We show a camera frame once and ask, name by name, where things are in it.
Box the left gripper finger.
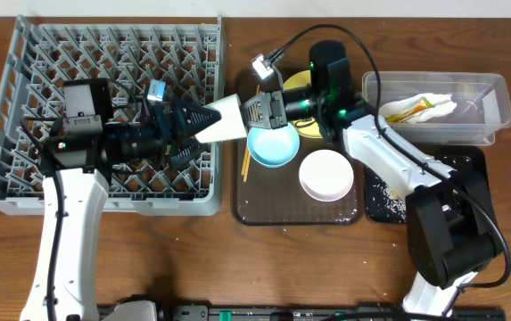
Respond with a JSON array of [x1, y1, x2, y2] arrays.
[[172, 97, 221, 136], [168, 138, 209, 169]]

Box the white cup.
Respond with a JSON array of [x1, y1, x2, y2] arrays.
[[195, 94, 247, 144]]

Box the white bowl with rice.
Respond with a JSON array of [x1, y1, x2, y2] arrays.
[[299, 150, 354, 202]]

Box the green red snack wrapper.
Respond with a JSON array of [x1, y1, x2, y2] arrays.
[[386, 97, 434, 123]]

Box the white napkin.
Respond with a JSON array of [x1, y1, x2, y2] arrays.
[[379, 93, 457, 123]]

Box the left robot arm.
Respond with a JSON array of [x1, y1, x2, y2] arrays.
[[20, 78, 222, 320]]

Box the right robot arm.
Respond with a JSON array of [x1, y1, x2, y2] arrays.
[[240, 40, 510, 320]]

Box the black waste tray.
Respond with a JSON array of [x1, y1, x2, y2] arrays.
[[364, 144, 489, 224]]

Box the clear plastic waste bin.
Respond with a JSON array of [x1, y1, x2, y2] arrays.
[[362, 71, 511, 145]]

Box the wooden chopstick right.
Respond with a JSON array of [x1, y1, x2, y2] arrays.
[[243, 89, 263, 183]]

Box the wooden chopstick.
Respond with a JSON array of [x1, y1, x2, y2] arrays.
[[241, 84, 260, 177], [243, 89, 263, 183]]

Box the wooden chopstick left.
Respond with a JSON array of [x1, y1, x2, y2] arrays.
[[241, 84, 260, 177]]

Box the yellow round plate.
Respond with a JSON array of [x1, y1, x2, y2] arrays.
[[284, 70, 322, 139]]

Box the light blue bowl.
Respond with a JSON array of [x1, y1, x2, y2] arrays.
[[247, 124, 301, 169]]

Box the grey plastic dish rack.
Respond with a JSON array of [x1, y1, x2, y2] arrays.
[[0, 17, 226, 216]]

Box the dark brown serving tray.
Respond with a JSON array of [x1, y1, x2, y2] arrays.
[[232, 66, 364, 226]]

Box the spilled rice pile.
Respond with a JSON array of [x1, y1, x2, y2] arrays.
[[367, 184, 406, 224]]

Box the black rail at table edge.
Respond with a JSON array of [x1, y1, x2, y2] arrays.
[[92, 292, 506, 321]]

